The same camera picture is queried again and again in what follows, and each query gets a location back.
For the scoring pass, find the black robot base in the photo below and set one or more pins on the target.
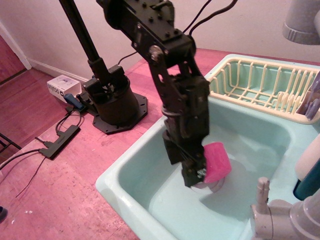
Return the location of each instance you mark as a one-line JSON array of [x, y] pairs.
[[109, 98]]

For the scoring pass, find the blue handled tool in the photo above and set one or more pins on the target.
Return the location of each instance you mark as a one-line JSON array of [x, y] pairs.
[[70, 99]]

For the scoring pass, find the teal bottle with white cap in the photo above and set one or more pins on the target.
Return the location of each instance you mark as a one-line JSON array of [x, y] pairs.
[[307, 170]]

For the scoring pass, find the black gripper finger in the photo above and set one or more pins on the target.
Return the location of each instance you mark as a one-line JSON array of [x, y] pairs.
[[193, 170], [174, 153]]

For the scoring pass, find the white toy faucet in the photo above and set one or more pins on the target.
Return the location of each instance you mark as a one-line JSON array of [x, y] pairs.
[[281, 220]]

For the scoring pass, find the grey lamp shade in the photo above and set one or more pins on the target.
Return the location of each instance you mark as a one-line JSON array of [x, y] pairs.
[[302, 22]]

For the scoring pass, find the lavender toy cutlery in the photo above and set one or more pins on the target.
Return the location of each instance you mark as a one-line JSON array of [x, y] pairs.
[[311, 107]]

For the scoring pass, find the black usb hub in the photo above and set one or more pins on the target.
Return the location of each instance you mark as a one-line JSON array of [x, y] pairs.
[[54, 148]]

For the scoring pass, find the white cardboard box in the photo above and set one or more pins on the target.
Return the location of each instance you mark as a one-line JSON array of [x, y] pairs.
[[61, 85]]

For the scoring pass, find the cream dish drying rack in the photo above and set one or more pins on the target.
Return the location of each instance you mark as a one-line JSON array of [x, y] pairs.
[[275, 87]]

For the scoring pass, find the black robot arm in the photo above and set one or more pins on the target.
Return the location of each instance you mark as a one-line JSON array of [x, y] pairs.
[[149, 24]]

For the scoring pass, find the mint green toy sink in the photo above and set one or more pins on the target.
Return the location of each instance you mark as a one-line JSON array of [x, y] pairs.
[[150, 196]]

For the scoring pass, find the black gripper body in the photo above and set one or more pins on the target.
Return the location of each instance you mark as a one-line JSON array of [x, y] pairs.
[[185, 105]]

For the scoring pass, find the pink plastic cup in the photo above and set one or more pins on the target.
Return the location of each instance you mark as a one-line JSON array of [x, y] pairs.
[[218, 164]]

